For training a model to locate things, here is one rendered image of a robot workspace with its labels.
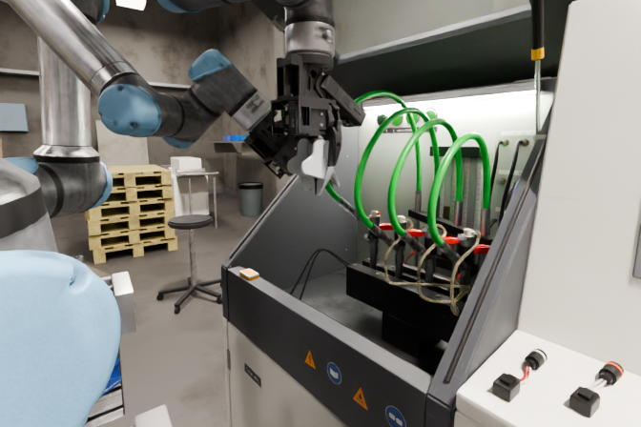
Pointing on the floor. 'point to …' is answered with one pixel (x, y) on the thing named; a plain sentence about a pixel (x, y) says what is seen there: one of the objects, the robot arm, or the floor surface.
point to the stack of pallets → (133, 213)
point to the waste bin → (251, 198)
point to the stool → (191, 259)
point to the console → (589, 192)
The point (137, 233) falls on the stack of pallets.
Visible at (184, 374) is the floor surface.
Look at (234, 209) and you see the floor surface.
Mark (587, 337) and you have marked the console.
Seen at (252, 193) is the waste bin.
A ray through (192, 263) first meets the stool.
